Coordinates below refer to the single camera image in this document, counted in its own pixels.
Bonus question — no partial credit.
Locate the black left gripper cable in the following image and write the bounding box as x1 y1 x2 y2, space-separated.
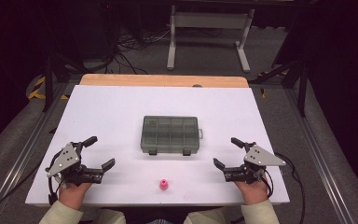
47 148 63 205

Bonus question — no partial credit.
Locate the person's left hand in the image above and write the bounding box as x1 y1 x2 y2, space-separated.
58 181 93 211

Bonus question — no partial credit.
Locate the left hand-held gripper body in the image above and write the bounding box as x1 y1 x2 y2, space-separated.
45 141 104 188

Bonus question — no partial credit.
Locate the aluminium floor rail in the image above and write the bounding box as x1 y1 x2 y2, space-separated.
282 88 357 224
0 83 74 224

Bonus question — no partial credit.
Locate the black floor cable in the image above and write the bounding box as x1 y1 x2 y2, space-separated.
0 161 43 222

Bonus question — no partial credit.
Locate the black tripod stand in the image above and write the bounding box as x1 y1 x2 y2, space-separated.
41 54 87 114

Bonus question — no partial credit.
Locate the wooden table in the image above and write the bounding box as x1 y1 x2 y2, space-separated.
78 73 250 89

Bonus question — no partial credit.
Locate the bundle of floor cables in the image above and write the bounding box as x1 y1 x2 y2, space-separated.
103 26 225 76

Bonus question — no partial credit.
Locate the white board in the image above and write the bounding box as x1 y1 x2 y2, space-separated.
24 84 291 207

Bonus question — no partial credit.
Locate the white metal stand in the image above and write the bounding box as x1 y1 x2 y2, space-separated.
166 5 255 74

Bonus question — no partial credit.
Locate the black metal stand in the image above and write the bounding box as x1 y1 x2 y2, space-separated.
249 58 310 119

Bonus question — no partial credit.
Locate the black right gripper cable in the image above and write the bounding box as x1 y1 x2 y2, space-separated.
262 151 306 224

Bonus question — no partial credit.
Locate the grey plastic compartment box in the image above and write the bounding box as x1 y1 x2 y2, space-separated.
140 115 204 157

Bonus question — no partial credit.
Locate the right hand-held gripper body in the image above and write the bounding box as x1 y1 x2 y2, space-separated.
223 141 287 185

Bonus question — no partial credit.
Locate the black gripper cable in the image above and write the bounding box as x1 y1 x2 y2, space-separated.
47 148 63 205
262 151 306 224

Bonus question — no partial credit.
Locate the person's right hand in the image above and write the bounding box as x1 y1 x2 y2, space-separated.
234 176 269 206

